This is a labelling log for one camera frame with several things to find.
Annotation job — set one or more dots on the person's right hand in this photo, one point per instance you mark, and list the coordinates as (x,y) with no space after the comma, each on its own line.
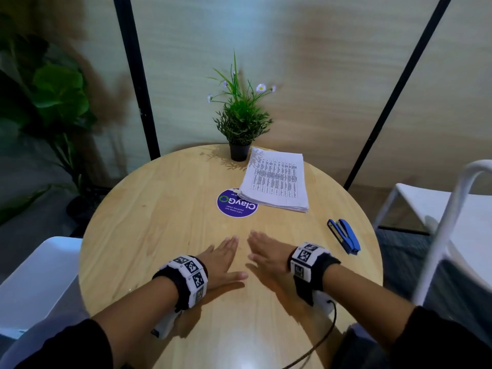
(273,255)

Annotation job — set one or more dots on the person's left hand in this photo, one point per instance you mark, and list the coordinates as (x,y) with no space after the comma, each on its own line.
(217,265)

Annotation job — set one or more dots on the person's left little finger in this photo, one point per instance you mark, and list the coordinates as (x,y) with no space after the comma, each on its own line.
(210,249)

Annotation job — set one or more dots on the person's right thumb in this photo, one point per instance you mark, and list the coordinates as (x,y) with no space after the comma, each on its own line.
(255,258)

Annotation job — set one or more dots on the person's left thumb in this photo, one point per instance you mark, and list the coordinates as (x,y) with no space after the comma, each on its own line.
(237,276)

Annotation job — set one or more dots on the person's left forearm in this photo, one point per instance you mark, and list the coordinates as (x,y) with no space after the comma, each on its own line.
(138,315)

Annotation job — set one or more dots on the person's right forearm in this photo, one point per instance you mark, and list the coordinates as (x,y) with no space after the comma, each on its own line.
(365,299)

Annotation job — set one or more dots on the black wristband with marker tiles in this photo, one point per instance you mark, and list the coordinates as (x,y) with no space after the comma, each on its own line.
(188,278)
(309,265)

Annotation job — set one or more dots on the round purple sticker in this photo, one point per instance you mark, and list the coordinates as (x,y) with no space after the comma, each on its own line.
(230,205)

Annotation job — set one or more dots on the stack of printed paper sheets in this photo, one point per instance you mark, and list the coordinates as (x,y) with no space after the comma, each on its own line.
(275,180)

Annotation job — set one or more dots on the blue stapler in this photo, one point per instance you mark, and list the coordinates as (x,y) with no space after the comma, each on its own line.
(344,235)

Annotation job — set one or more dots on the small potted green plant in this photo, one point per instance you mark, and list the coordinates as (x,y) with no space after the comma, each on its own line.
(241,119)

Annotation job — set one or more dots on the white chair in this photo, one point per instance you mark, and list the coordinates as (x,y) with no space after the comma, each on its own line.
(38,280)
(457,222)

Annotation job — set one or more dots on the person's black left sleeve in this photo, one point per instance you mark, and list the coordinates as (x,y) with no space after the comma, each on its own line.
(65,347)

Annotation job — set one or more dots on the person's black sleeve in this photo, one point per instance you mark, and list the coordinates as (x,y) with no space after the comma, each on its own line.
(442,342)
(65,347)

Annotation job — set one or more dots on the black metal pole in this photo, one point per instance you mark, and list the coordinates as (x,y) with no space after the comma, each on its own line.
(138,84)
(396,92)

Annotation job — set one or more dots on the person's black right sleeve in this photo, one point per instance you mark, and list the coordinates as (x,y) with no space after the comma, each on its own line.
(442,342)

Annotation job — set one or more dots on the large leafy potted plant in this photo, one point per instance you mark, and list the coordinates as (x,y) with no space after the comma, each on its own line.
(50,111)

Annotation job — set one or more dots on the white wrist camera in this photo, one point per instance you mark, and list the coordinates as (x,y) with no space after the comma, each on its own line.
(165,326)
(323,301)

